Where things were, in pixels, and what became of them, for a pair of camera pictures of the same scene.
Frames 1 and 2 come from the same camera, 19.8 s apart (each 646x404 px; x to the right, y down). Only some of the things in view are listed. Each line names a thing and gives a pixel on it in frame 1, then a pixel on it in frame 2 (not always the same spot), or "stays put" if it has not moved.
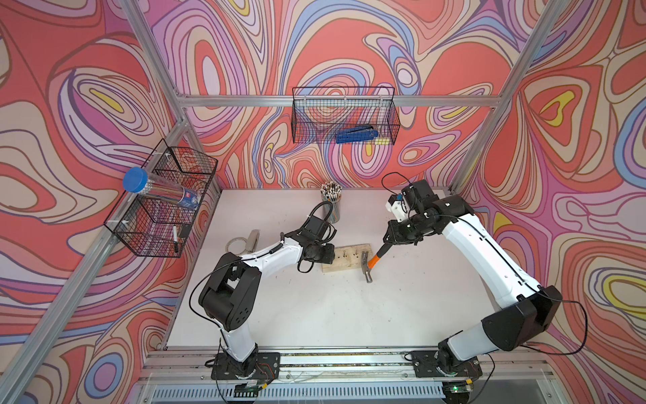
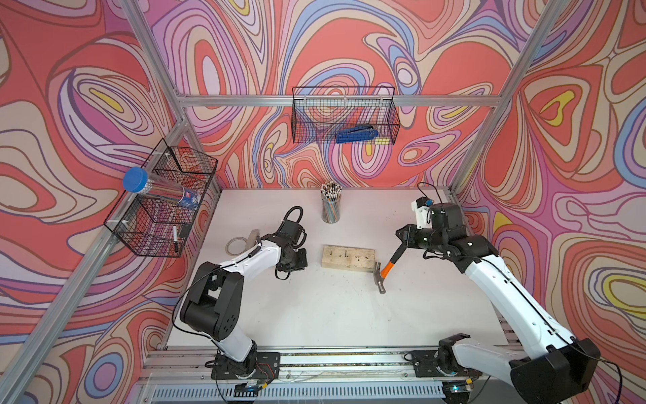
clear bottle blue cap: (140, 181) stays put
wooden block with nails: (346, 257) stays put
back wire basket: (348, 114) stays put
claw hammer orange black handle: (368, 265) → (380, 276)
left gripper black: (330, 254) → (303, 263)
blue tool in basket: (356, 134) stays put
